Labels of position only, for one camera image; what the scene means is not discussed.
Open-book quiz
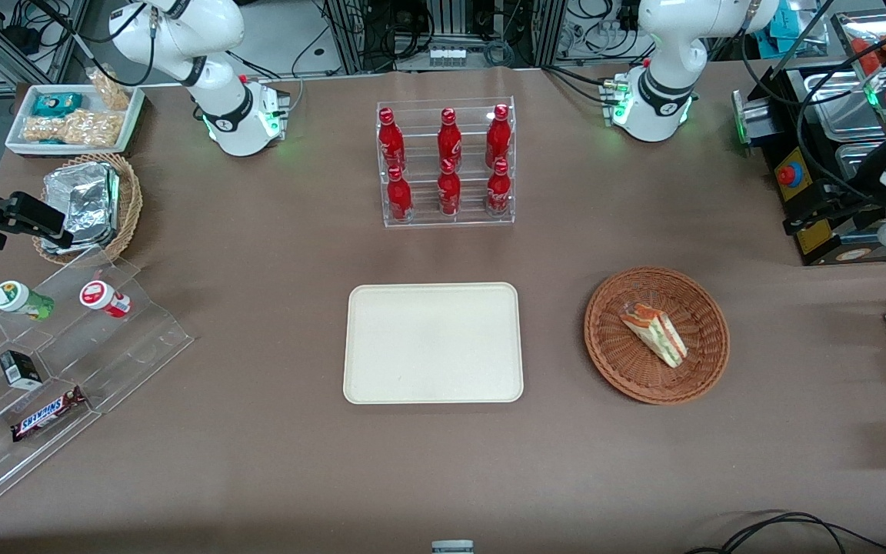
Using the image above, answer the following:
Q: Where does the large clear peanut bag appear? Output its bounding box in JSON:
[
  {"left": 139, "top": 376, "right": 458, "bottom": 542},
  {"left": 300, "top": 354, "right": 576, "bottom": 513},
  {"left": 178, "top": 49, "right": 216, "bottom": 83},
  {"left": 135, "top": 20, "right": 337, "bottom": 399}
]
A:
[{"left": 22, "top": 108, "right": 125, "bottom": 149}]

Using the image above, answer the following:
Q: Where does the clear acrylic stepped shelf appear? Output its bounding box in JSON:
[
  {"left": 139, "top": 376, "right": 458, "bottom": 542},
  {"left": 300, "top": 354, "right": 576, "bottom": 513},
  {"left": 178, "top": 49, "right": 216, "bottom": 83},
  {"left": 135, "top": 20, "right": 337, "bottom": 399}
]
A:
[{"left": 0, "top": 246, "right": 195, "bottom": 521}]

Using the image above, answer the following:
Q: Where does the orange fried food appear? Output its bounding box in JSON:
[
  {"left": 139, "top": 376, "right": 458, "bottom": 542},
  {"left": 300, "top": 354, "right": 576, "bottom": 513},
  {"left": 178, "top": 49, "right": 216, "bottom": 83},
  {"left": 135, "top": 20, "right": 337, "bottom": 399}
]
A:
[{"left": 851, "top": 35, "right": 886, "bottom": 87}]

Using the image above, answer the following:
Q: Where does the clear acrylic bottle rack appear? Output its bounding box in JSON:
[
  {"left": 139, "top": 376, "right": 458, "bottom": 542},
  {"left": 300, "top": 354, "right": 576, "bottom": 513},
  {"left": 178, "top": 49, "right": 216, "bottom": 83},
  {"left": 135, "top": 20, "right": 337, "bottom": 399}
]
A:
[{"left": 376, "top": 97, "right": 516, "bottom": 229}]

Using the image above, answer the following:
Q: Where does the white snack tray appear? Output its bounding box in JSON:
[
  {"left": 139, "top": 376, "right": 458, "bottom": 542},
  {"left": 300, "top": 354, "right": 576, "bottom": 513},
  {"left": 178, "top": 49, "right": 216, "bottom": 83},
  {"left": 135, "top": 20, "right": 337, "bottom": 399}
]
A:
[{"left": 5, "top": 83, "right": 146, "bottom": 159}]

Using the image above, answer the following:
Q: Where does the steel warmer pan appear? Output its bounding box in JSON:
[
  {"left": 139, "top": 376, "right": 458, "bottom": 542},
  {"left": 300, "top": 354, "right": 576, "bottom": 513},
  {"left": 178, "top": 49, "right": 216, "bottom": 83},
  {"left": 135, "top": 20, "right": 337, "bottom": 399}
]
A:
[
  {"left": 835, "top": 142, "right": 886, "bottom": 187},
  {"left": 804, "top": 69, "right": 886, "bottom": 143}
]

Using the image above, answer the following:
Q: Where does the cream rectangular tray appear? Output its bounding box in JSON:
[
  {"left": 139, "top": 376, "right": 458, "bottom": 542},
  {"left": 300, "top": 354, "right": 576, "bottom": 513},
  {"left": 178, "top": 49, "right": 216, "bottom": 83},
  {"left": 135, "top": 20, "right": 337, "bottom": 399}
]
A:
[{"left": 343, "top": 282, "right": 525, "bottom": 405}]

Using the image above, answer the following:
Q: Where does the small clear peanut bag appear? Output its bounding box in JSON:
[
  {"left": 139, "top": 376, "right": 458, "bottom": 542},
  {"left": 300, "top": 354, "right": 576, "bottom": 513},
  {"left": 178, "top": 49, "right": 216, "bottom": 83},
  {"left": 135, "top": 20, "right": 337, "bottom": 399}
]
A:
[{"left": 87, "top": 65, "right": 133, "bottom": 113}]

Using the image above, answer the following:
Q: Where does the round brown wicker basket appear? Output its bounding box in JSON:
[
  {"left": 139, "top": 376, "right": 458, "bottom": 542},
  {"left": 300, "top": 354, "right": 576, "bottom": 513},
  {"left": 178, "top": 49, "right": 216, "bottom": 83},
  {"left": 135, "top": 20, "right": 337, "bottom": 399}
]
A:
[{"left": 584, "top": 266, "right": 731, "bottom": 405}]

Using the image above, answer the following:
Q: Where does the black food warmer cabinet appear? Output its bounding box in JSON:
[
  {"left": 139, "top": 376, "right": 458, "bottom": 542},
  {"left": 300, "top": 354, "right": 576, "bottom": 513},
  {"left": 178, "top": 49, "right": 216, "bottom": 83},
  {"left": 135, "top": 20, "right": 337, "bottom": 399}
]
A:
[{"left": 747, "top": 8, "right": 886, "bottom": 267}]

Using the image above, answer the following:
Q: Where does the small black carton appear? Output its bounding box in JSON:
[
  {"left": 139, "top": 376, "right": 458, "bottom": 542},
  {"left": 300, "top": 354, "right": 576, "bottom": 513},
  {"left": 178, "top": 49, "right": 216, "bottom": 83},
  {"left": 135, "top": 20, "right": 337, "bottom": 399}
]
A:
[{"left": 0, "top": 350, "right": 44, "bottom": 390}]

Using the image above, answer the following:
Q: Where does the tan wicker basket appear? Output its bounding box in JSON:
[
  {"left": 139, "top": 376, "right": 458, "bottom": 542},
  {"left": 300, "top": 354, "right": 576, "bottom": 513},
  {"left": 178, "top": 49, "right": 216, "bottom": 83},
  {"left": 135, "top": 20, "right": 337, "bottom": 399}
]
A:
[{"left": 32, "top": 152, "right": 144, "bottom": 267}]

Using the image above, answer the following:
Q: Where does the brown snickers bar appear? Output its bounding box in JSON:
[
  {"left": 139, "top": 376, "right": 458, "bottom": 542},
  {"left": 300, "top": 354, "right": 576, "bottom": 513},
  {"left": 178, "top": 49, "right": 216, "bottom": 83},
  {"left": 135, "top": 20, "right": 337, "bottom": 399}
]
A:
[{"left": 11, "top": 386, "right": 88, "bottom": 443}]

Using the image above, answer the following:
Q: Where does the teal snack packet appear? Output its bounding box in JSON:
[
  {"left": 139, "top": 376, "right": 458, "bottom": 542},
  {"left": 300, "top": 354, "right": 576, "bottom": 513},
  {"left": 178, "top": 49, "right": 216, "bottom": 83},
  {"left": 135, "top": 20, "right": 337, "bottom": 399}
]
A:
[{"left": 32, "top": 92, "right": 84, "bottom": 118}]

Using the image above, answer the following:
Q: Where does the black floor cable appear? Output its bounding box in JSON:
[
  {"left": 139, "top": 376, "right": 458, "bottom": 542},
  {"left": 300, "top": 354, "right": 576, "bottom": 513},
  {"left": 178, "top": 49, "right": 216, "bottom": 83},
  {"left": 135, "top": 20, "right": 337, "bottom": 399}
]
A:
[{"left": 685, "top": 511, "right": 886, "bottom": 554}]

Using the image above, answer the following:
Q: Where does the green lidded cup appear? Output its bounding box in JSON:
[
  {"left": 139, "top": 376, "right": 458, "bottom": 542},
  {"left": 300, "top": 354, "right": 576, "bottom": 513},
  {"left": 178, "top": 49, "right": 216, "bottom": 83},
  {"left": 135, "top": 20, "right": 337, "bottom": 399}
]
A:
[{"left": 0, "top": 281, "right": 55, "bottom": 322}]

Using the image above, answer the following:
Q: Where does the red lidded cup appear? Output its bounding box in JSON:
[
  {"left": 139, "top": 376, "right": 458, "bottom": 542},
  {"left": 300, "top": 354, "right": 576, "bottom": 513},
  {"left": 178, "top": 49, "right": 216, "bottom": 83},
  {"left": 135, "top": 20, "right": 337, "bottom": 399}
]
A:
[{"left": 79, "top": 280, "right": 133, "bottom": 319}]

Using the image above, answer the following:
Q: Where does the metal box with green light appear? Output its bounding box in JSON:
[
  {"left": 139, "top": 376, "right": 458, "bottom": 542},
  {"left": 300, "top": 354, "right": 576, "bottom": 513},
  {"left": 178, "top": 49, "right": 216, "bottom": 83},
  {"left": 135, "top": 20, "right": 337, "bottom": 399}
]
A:
[{"left": 731, "top": 88, "right": 779, "bottom": 156}]

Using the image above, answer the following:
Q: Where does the red cola bottle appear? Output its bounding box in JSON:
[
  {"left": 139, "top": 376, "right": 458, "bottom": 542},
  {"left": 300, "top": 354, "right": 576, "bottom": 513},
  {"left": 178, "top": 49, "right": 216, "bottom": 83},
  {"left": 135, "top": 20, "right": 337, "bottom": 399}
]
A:
[
  {"left": 437, "top": 108, "right": 464, "bottom": 165},
  {"left": 378, "top": 108, "right": 407, "bottom": 172},
  {"left": 386, "top": 165, "right": 413, "bottom": 224},
  {"left": 485, "top": 104, "right": 512, "bottom": 167},
  {"left": 486, "top": 158, "right": 512, "bottom": 218},
  {"left": 437, "top": 159, "right": 462, "bottom": 218}
]

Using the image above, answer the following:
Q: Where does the triangular sandwich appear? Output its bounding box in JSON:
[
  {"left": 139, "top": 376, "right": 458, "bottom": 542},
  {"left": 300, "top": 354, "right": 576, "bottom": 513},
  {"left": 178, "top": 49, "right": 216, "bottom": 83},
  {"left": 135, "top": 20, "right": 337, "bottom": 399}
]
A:
[{"left": 618, "top": 302, "right": 688, "bottom": 369}]

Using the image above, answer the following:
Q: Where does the silver foil container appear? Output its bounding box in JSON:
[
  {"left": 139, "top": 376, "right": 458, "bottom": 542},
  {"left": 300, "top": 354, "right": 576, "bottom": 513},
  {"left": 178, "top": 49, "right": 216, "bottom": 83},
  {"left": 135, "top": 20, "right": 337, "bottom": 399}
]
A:
[{"left": 42, "top": 162, "right": 122, "bottom": 255}]

